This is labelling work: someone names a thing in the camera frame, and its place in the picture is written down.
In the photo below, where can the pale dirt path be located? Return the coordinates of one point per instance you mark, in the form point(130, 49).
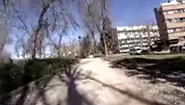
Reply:
point(94, 85)

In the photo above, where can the white building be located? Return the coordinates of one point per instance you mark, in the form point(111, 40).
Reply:
point(135, 36)

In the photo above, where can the row of bare trees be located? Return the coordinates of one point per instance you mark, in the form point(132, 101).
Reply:
point(41, 30)

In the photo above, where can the grass lawn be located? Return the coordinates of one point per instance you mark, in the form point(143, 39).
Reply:
point(168, 57)

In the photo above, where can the dark vehicle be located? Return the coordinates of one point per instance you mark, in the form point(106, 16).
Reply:
point(176, 48)

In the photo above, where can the dark green hedge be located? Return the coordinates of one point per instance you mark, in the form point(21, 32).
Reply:
point(12, 76)

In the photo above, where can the tan building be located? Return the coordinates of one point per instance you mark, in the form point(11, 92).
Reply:
point(175, 19)

